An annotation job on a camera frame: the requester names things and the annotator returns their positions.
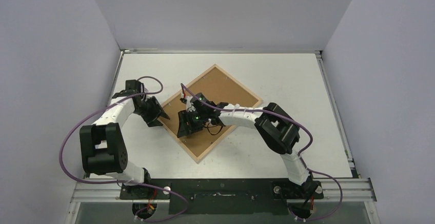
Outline purple cable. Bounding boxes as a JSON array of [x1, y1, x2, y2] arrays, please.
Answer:
[[58, 76, 189, 223], [180, 83, 344, 223]]

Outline white wooden picture frame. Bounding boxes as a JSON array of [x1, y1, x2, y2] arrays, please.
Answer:
[[159, 65, 263, 163]]

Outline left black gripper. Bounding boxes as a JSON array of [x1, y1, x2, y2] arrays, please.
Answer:
[[133, 97, 169, 127]]

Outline aluminium rail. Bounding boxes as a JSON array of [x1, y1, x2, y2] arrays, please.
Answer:
[[70, 178, 377, 203]]

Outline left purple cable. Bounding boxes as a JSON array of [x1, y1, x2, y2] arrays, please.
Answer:
[[58, 76, 189, 223]]

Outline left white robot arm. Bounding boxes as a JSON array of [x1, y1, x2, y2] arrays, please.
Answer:
[[80, 79, 169, 199]]

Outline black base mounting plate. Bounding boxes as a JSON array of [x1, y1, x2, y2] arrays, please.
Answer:
[[119, 178, 324, 215]]

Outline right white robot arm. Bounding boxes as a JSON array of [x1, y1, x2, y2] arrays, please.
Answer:
[[176, 93, 323, 198]]

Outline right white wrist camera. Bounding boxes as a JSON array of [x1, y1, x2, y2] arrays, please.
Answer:
[[186, 96, 195, 112]]

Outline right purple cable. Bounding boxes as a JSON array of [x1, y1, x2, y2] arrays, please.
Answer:
[[180, 83, 344, 223]]

